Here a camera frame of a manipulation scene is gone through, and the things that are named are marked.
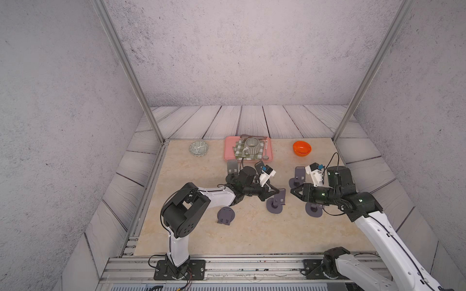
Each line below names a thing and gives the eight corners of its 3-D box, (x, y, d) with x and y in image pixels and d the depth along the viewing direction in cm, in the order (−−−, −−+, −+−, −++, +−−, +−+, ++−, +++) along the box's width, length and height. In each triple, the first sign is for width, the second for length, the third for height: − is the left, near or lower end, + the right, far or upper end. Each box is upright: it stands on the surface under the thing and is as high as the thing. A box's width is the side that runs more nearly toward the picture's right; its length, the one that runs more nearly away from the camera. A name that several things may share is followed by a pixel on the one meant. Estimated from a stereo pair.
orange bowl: (293, 156, 114) (294, 152, 111) (290, 145, 120) (291, 140, 117) (311, 156, 114) (313, 152, 111) (307, 145, 120) (309, 140, 117)
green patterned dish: (188, 156, 114) (187, 152, 111) (191, 144, 121) (190, 140, 118) (207, 156, 114) (206, 152, 111) (208, 144, 121) (208, 140, 118)
